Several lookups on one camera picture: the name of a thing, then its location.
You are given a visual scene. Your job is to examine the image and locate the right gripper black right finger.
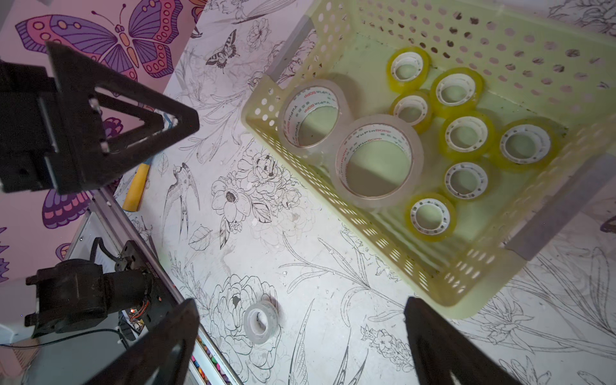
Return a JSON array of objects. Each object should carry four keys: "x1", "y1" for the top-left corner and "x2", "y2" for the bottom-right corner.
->
[{"x1": 404, "y1": 297, "x2": 518, "y2": 384}]

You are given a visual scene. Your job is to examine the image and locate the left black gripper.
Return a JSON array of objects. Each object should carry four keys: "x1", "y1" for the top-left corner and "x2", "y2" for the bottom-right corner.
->
[{"x1": 1, "y1": 43, "x2": 200, "y2": 193}]

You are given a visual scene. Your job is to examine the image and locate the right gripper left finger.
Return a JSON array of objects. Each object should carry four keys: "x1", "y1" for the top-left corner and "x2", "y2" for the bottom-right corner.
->
[{"x1": 87, "y1": 298, "x2": 200, "y2": 385}]

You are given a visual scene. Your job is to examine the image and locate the yellow small tape roll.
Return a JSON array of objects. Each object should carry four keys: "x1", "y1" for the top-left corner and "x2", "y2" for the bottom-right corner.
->
[
  {"x1": 488, "y1": 117, "x2": 562, "y2": 173},
  {"x1": 390, "y1": 91, "x2": 433, "y2": 134},
  {"x1": 443, "y1": 161, "x2": 492, "y2": 201},
  {"x1": 438, "y1": 111, "x2": 497, "y2": 161},
  {"x1": 387, "y1": 47, "x2": 431, "y2": 93},
  {"x1": 404, "y1": 192, "x2": 457, "y2": 242},
  {"x1": 429, "y1": 67, "x2": 484, "y2": 118}
]

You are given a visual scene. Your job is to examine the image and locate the small clear tape roll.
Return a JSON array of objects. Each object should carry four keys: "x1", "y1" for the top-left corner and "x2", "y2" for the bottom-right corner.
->
[{"x1": 243, "y1": 300, "x2": 278, "y2": 345}]

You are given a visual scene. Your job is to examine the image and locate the large transparent tape roll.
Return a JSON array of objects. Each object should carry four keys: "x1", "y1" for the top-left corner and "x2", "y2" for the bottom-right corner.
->
[
  {"x1": 329, "y1": 114, "x2": 424, "y2": 210},
  {"x1": 278, "y1": 80, "x2": 355, "y2": 165}
]

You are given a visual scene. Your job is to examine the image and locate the pale green storage basket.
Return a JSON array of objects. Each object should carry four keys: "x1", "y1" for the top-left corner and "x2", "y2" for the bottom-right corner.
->
[{"x1": 242, "y1": 1, "x2": 615, "y2": 319}]

